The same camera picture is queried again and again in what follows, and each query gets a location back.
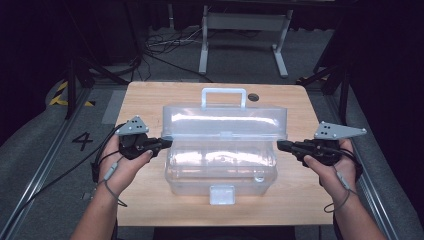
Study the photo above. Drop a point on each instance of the person's left hand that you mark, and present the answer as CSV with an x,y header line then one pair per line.
x,y
121,173

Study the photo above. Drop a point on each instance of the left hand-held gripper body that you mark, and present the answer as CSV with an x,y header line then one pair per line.
x,y
135,145

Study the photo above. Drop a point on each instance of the person's right hand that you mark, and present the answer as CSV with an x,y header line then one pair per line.
x,y
333,180

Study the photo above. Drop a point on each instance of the small grey tape piece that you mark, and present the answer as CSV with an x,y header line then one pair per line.
x,y
87,196

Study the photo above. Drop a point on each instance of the person's dark clothing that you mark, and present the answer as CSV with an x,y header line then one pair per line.
x,y
223,234

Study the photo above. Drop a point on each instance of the grey metal desk frame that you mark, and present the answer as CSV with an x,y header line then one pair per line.
x,y
245,21

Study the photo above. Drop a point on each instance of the yellow black hazard tape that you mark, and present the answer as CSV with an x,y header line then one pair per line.
x,y
56,100

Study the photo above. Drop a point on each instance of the black metal stand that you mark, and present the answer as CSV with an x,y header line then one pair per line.
x,y
71,86
343,90

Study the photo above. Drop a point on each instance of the clear plastic storage box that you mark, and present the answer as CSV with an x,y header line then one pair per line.
x,y
223,156

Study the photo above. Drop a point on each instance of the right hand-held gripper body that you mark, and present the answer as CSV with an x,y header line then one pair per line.
x,y
321,150

